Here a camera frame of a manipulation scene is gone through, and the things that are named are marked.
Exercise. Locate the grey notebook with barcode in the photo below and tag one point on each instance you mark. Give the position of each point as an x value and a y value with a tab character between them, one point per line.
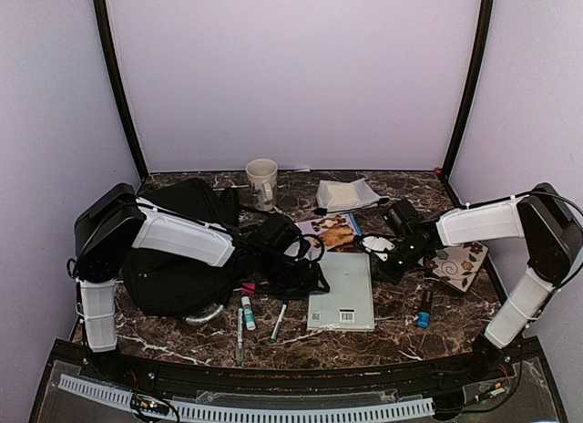
348	306

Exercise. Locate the blue cap black marker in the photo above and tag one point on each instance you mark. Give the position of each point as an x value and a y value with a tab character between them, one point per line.
424	311

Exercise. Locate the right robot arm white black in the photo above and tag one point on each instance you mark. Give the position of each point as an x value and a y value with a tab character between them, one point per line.
546	221

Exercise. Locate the white glue stick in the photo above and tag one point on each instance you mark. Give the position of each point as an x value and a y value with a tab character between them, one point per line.
248	313

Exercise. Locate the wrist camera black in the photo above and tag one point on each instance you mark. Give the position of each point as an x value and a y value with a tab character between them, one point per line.
402	218
278	232

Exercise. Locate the left black frame post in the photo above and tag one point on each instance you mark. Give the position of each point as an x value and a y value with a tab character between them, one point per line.
117	86

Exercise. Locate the white cable duct strip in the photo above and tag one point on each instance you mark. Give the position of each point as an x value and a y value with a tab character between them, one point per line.
178	410

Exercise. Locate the pink cap black marker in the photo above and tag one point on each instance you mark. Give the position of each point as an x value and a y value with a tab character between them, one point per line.
248	289

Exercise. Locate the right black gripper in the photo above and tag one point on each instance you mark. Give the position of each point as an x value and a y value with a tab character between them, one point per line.
392	276

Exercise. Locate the white clear pen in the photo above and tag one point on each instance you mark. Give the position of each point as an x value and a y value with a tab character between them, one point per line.
240	335

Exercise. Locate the clear bag with sandwich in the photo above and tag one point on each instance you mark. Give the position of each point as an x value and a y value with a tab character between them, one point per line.
335	197

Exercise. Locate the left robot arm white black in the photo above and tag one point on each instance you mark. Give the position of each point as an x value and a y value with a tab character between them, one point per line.
181	248

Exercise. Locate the black front rail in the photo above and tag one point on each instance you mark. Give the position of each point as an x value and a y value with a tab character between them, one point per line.
444	376

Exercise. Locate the black frame post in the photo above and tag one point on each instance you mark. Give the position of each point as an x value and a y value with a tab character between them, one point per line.
470	86
117	86

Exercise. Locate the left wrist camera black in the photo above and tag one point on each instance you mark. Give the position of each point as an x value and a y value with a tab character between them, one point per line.
278	232

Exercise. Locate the blue cap white marker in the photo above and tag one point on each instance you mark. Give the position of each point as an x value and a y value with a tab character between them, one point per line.
277	326

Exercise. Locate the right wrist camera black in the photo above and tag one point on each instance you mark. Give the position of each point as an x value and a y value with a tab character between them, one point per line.
402	218

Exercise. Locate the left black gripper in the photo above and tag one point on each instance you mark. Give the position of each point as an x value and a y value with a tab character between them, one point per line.
306	280

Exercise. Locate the right black frame post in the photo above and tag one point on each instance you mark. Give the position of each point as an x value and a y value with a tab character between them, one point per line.
470	86

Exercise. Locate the dog picture book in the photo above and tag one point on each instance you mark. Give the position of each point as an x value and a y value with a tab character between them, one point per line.
337	231

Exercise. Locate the cream ceramic mug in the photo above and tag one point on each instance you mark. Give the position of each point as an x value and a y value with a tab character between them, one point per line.
262	175

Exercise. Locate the floral square plate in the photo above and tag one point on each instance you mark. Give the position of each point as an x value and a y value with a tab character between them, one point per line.
457	266

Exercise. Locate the black student backpack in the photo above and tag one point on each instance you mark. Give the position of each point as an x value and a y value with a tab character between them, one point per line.
165	284

